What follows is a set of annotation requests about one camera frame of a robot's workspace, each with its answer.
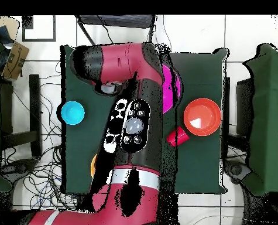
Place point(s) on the large yellow bowl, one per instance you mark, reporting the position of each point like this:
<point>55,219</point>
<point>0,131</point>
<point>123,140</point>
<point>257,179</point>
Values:
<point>93,165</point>

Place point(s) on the orange bowl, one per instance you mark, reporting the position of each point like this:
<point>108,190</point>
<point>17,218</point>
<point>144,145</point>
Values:
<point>202,117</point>

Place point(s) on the cardboard box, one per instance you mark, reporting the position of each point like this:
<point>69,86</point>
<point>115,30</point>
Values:
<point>15,61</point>

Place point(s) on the small cyan ribbed bowl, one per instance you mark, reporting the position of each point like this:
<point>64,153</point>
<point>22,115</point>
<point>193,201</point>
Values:
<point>72,113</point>

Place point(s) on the black folding chair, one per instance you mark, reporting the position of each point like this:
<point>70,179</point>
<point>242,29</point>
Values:
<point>115,21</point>

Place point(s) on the beige board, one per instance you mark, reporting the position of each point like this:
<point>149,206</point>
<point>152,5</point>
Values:
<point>13,28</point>

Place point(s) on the red cup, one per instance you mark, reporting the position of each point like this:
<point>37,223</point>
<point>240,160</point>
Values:
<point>178,137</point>

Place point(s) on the dark green tablecloth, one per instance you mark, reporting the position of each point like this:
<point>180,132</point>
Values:
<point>199,164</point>

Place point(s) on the large pink bowl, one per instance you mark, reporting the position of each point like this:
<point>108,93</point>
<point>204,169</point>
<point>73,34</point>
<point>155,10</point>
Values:
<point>169,93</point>

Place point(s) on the black H-shaped stand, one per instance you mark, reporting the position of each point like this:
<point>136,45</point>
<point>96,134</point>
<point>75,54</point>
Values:
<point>244,107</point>
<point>34,112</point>

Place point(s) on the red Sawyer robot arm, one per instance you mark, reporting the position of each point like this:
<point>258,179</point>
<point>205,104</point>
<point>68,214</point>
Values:
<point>134,65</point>

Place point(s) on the black square frame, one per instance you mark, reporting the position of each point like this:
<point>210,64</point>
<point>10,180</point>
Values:
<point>39,40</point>

